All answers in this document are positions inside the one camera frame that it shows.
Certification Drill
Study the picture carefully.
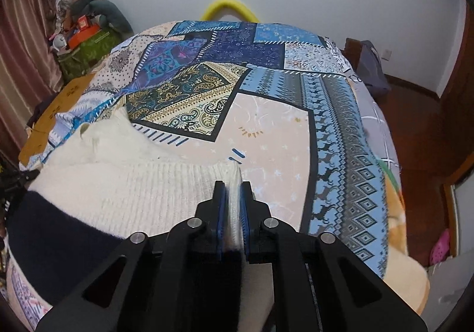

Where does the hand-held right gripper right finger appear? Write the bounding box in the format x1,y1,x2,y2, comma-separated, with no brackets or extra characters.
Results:
240,181,439,332

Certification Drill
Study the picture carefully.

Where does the wooden wardrobe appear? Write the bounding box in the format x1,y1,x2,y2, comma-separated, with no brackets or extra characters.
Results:
439,0,474,259

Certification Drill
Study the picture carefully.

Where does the brown striped curtain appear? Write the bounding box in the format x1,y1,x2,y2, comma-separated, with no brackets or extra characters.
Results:
0,0,65,158

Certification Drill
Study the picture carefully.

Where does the orange box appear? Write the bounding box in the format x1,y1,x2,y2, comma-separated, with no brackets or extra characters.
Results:
68,15,101,48

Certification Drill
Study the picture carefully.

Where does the peach fleece blanket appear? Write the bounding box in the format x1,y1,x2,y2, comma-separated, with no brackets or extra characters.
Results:
370,160,432,316

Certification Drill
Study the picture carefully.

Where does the cream and navy striped sweater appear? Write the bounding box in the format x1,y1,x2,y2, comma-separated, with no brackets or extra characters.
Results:
7,108,275,332

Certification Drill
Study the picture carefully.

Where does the wooden lap desk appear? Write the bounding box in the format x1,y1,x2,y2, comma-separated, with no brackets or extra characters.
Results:
18,73,97,166

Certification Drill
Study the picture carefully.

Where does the blue patchwork blanket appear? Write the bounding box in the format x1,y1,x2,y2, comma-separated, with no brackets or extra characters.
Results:
5,19,408,318

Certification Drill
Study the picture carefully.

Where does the grey bag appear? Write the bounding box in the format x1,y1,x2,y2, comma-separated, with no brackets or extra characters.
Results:
355,39,392,99

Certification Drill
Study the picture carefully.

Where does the pink slipper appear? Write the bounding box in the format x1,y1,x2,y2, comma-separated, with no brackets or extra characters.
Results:
430,228,451,264

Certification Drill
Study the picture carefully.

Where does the grey checked sheet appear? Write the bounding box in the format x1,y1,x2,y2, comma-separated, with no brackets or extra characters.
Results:
344,47,402,177

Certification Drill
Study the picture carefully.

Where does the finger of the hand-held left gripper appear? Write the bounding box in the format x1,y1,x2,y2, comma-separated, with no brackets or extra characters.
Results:
0,168,39,192

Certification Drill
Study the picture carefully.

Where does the yellow foam tube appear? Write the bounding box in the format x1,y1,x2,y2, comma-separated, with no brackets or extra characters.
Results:
200,0,260,23

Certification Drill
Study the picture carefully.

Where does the dark clothing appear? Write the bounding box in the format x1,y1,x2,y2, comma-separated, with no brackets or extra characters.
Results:
28,93,60,129

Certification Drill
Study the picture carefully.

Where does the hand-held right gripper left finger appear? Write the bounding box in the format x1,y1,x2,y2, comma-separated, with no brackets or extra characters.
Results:
35,180,238,332

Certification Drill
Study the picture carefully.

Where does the green fabric bag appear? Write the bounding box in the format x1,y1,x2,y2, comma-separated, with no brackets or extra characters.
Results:
57,30,124,83

